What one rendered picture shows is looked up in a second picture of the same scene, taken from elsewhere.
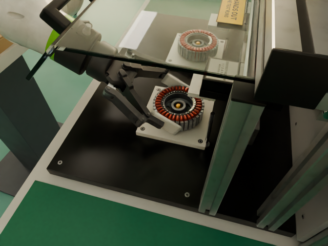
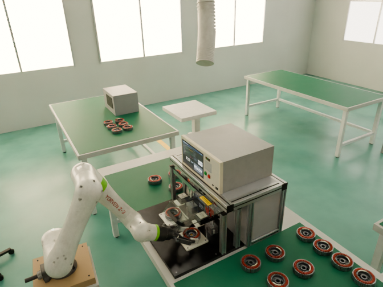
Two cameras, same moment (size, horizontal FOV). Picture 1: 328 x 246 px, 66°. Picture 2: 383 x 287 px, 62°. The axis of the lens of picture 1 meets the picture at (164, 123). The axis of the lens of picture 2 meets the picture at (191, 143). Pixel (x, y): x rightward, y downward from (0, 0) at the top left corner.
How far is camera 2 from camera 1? 1.56 m
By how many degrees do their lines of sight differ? 42
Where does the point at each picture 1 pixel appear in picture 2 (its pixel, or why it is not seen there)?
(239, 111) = (224, 217)
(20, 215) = not seen: outside the picture
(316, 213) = (243, 233)
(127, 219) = (208, 270)
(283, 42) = (227, 205)
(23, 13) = (150, 229)
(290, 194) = (237, 229)
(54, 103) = not seen: outside the picture
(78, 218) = (197, 279)
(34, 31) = (153, 233)
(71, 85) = not seen: outside the picture
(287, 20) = (224, 201)
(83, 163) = (182, 267)
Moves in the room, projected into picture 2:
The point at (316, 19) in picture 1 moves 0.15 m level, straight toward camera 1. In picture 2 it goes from (226, 200) to (236, 217)
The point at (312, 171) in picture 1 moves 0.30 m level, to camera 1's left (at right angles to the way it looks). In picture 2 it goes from (237, 221) to (201, 249)
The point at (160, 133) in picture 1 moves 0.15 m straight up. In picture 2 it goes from (194, 245) to (193, 225)
